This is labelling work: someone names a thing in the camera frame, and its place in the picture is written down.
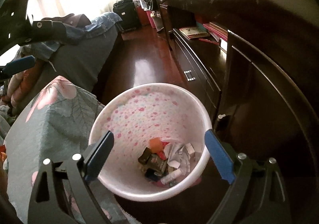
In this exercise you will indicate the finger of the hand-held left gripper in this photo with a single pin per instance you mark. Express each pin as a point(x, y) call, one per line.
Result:
point(21, 64)
point(49, 30)

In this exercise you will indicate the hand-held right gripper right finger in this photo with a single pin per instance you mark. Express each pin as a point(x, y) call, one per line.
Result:
point(219, 156)

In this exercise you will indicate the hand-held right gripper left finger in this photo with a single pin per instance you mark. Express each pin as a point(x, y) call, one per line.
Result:
point(99, 154)

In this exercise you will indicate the white tissue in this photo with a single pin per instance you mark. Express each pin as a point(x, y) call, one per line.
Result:
point(180, 155)

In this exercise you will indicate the dark wrapper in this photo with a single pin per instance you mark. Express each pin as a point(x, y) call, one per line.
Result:
point(144, 156)

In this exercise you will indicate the white lip balm tube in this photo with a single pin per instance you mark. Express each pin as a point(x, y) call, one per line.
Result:
point(170, 177)

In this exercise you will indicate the red snack wrapper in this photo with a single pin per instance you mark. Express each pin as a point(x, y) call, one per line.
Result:
point(164, 150)

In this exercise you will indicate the white pink-flowered waste bin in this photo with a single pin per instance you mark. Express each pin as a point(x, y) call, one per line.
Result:
point(139, 114)

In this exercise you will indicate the dark foil packet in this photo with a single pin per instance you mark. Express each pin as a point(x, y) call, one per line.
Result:
point(157, 163)

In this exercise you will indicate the pink folded quilt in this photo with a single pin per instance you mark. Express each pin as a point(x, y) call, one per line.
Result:
point(22, 86)

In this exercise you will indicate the brown blanket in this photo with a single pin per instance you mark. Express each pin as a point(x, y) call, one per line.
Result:
point(72, 19)

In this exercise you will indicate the blue denim clothing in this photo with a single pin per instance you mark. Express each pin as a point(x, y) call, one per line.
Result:
point(99, 23)

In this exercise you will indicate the grey floral tablecloth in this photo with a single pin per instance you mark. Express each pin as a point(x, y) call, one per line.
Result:
point(57, 124)

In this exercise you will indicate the black suitcase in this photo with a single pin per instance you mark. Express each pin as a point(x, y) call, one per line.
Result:
point(125, 14)

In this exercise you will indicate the red plastic bin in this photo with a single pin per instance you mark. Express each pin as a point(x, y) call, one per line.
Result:
point(143, 15)

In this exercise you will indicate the white storage box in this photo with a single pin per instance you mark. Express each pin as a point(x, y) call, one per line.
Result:
point(145, 2)

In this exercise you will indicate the dark wooden dresser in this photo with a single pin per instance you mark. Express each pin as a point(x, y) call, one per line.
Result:
point(274, 64)

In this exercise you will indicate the red book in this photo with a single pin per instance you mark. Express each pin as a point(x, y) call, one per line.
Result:
point(214, 30)

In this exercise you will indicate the tan book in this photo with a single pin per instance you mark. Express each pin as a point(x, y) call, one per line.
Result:
point(193, 32)

